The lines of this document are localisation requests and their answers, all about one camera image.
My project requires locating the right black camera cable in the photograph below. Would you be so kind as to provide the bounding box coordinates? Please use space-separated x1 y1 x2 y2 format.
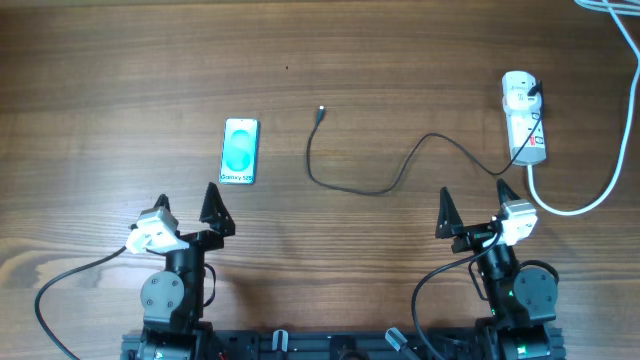
410 219 503 360

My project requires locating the black camera cable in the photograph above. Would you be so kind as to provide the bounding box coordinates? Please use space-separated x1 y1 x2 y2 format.
410 219 503 360
34 245 128 360

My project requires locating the white power strip cord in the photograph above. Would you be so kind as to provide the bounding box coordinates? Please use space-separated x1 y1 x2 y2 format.
526 0 640 217

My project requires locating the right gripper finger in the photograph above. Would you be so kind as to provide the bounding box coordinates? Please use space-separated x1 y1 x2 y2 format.
496 178 520 204
435 187 463 237

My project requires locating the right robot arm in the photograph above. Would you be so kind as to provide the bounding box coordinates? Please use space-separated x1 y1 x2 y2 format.
427 179 567 360

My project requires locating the white power strip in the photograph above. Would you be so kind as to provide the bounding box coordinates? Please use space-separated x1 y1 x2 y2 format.
502 71 547 166

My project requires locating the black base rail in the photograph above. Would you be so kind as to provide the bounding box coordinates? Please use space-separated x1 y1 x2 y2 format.
120 327 567 360

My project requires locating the black USB charging cable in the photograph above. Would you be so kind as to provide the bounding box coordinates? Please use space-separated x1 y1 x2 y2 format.
305 80 545 197

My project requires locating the white USB charger adapter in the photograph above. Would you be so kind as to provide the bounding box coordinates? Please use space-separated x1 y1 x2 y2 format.
502 86 542 115

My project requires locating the Galaxy S25 smartphone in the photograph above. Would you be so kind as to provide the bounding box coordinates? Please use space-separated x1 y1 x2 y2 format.
219 118 260 185

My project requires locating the left black camera cable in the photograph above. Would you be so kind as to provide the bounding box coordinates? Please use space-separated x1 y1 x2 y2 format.
34 245 128 360

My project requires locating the white cable bundle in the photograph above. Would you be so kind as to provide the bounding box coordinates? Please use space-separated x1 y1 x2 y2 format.
573 0 640 17

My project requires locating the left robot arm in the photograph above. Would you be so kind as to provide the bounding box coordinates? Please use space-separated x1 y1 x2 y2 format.
120 183 235 360

